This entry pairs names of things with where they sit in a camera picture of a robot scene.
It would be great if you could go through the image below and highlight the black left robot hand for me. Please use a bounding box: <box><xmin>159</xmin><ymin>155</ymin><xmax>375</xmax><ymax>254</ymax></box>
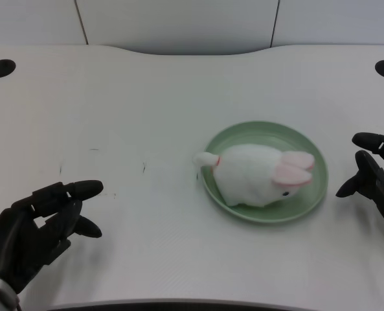
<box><xmin>0</xmin><ymin>179</ymin><xmax>104</xmax><ymax>294</ymax></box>

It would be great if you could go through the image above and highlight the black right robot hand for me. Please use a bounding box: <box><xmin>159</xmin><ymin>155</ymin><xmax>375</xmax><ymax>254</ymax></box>
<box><xmin>335</xmin><ymin>132</ymin><xmax>384</xmax><ymax>233</ymax></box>

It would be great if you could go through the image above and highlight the white rabbit plush doll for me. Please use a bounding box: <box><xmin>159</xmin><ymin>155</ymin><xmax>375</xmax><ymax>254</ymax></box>
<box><xmin>192</xmin><ymin>144</ymin><xmax>316</xmax><ymax>207</ymax></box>

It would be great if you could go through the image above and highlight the green round plate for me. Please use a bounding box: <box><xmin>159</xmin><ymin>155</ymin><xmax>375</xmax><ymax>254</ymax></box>
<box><xmin>200</xmin><ymin>121</ymin><xmax>328</xmax><ymax>225</ymax></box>

